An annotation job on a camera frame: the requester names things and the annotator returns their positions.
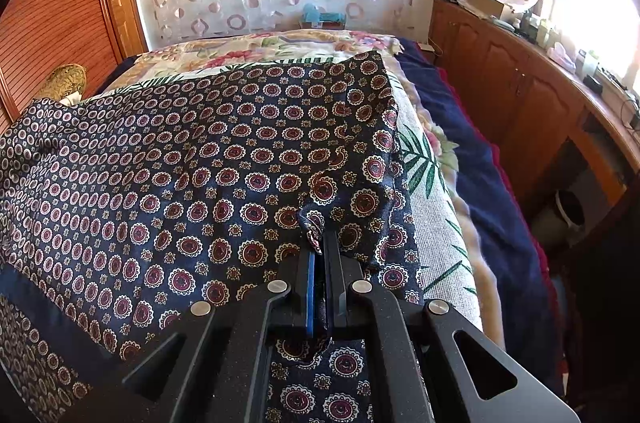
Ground white waste bin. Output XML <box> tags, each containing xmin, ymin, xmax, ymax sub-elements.
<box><xmin>554</xmin><ymin>190</ymin><xmax>587</xmax><ymax>230</ymax></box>

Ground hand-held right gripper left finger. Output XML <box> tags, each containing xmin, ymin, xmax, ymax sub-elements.
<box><xmin>120</xmin><ymin>248</ymin><xmax>321</xmax><ymax>423</ymax></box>

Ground pink tissue pack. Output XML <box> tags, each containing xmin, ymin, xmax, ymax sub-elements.
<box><xmin>547</xmin><ymin>43</ymin><xmax>576</xmax><ymax>66</ymax></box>

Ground small teal box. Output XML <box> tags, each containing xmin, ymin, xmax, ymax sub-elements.
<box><xmin>300</xmin><ymin>3</ymin><xmax>347</xmax><ymax>30</ymax></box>

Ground white cup with green lid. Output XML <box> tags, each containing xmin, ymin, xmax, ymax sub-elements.
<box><xmin>575</xmin><ymin>50</ymin><xmax>598</xmax><ymax>76</ymax></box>

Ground navy blue blanket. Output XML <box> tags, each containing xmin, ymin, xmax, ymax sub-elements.
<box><xmin>395</xmin><ymin>37</ymin><xmax>566</xmax><ymax>394</ymax></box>

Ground navy circle patterned shirt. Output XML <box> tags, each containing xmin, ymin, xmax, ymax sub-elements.
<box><xmin>0</xmin><ymin>50</ymin><xmax>421</xmax><ymax>423</ymax></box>

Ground long wooden cabinet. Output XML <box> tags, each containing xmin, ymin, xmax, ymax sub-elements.
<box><xmin>429</xmin><ymin>0</ymin><xmax>640</xmax><ymax>229</ymax></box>

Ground floral blanket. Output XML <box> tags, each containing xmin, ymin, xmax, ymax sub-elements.
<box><xmin>112</xmin><ymin>29</ymin><xmax>506</xmax><ymax>354</ymax></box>

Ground green leaf printed sheet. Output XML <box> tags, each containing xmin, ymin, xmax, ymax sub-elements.
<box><xmin>142</xmin><ymin>53</ymin><xmax>478</xmax><ymax>299</ymax></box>

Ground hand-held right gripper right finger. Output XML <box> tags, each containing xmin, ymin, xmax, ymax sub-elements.
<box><xmin>322</xmin><ymin>230</ymin><xmax>583</xmax><ymax>423</ymax></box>

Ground wooden louvered wardrobe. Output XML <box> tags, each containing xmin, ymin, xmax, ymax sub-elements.
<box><xmin>0</xmin><ymin>0</ymin><xmax>148</xmax><ymax>129</ymax></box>

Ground gold patterned folded cloth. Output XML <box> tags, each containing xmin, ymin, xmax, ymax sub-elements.
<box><xmin>37</xmin><ymin>64</ymin><xmax>88</xmax><ymax>106</ymax></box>

